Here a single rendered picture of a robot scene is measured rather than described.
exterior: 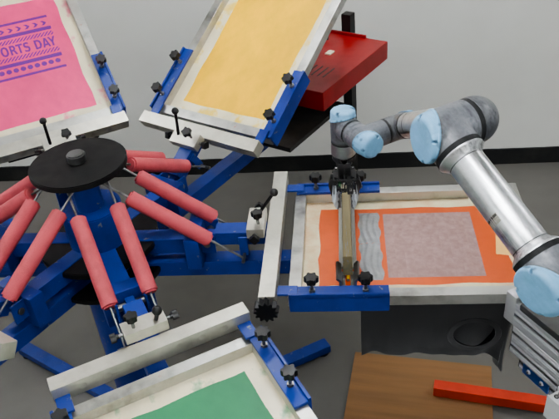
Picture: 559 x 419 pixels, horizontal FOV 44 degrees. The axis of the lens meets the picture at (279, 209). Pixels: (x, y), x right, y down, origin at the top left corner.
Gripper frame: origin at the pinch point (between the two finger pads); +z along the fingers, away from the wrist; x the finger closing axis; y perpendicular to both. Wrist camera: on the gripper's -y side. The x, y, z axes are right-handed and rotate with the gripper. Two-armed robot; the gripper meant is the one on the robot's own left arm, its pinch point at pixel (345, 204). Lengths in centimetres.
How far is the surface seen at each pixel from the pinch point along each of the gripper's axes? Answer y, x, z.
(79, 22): -104, -113, -27
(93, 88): -79, -105, -7
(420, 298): 29.5, 21.4, 14.1
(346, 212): -4.0, 0.3, 6.3
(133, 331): 51, -59, 5
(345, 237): 9.5, -0.2, 6.3
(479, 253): 6.1, 42.6, 16.7
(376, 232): -5.4, 10.2, 16.1
